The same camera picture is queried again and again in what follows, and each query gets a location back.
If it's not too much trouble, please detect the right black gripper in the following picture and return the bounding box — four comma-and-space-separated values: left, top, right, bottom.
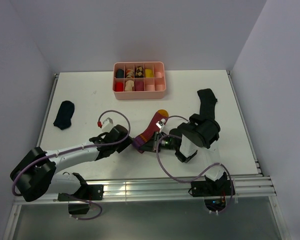
140, 132, 179, 153

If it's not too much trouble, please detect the maroon purple striped sock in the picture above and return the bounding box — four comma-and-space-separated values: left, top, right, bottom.
132, 109, 169, 154

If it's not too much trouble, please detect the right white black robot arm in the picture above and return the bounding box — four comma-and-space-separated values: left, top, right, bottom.
134, 114, 235, 197

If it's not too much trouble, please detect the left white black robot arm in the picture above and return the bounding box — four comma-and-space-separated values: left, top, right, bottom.
10, 124, 133, 202

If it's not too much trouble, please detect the red rolled sock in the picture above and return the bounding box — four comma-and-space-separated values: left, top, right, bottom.
114, 82, 124, 92

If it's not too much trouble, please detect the beige patterned rolled sock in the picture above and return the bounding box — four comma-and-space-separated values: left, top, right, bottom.
124, 80, 135, 92

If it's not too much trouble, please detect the dark navy ankle sock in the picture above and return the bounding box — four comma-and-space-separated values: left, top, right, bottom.
53, 100, 75, 131

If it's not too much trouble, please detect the maroon rolled sock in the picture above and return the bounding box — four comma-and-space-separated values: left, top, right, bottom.
134, 80, 144, 92

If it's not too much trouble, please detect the pink divided organizer box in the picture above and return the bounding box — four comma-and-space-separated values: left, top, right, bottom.
112, 61, 167, 100

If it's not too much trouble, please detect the black sock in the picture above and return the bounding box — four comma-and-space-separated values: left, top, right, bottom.
197, 88, 218, 120

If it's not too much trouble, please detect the dark navy rolled sock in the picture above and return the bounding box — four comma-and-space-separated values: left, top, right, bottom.
115, 68, 125, 79

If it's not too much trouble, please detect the brown cream patterned rolled sock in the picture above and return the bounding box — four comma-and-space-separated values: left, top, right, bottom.
125, 68, 135, 78

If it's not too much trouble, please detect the brown checkered rolled sock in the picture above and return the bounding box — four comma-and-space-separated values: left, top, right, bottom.
134, 65, 144, 78

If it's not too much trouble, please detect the yellow rolled sock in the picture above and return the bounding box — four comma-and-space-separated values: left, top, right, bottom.
144, 68, 154, 78

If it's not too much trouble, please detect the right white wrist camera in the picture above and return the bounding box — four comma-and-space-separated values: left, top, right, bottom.
156, 118, 166, 133

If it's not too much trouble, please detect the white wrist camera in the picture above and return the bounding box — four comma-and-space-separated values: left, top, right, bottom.
97, 117, 114, 133
156, 118, 166, 133

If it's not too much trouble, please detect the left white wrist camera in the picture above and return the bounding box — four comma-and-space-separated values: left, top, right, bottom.
97, 117, 114, 133

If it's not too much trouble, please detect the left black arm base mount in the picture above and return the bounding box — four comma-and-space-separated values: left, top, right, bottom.
57, 184, 104, 221

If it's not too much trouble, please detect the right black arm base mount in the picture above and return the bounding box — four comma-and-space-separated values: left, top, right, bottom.
188, 177, 235, 212

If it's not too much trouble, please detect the aluminium frame rail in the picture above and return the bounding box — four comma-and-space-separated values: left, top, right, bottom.
13, 176, 277, 205

